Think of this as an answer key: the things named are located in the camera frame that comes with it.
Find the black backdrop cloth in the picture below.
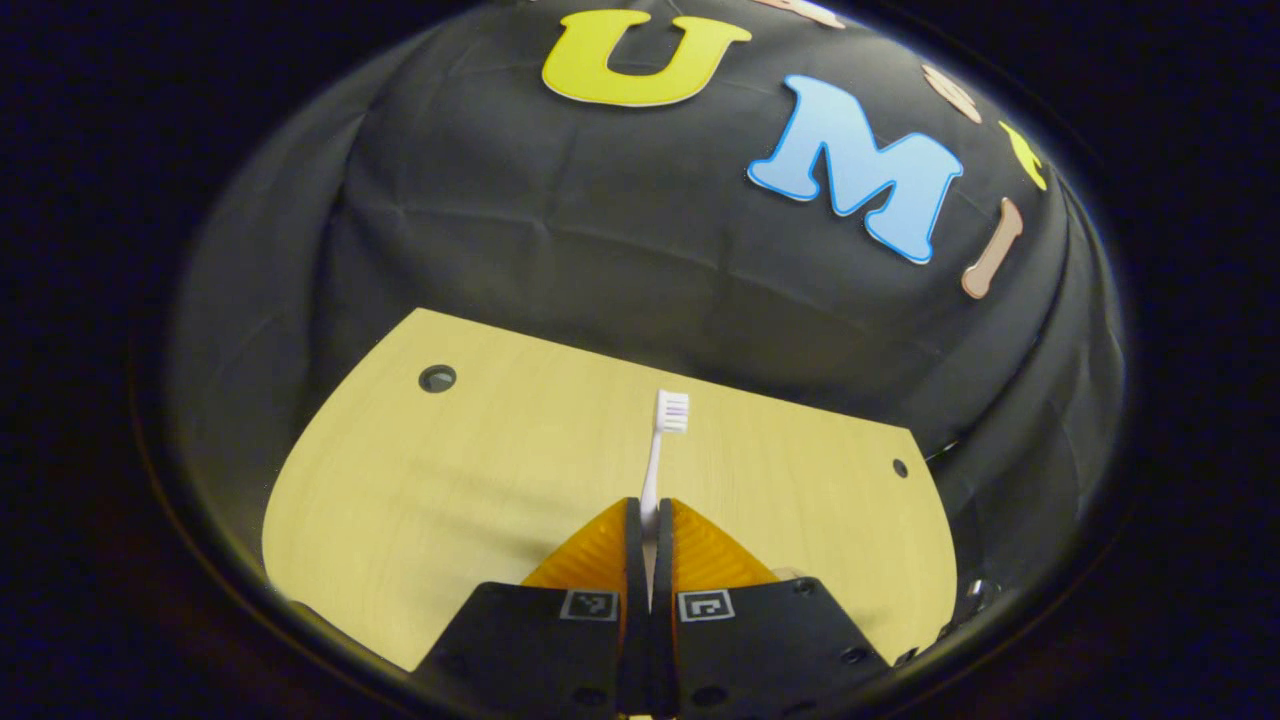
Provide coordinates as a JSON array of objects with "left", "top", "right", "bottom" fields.
[{"left": 168, "top": 0, "right": 1128, "bottom": 611}]

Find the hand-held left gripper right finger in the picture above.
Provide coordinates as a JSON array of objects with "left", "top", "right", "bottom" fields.
[{"left": 650, "top": 497, "right": 893, "bottom": 717}]

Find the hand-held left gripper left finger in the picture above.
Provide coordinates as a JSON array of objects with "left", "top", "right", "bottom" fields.
[{"left": 413, "top": 497, "right": 647, "bottom": 717}]

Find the white toothbrush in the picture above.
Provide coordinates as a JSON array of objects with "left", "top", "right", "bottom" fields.
[{"left": 638, "top": 389, "right": 692, "bottom": 613}]

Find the light wooden desktop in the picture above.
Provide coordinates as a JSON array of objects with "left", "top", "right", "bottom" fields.
[{"left": 261, "top": 307, "right": 959, "bottom": 674}]

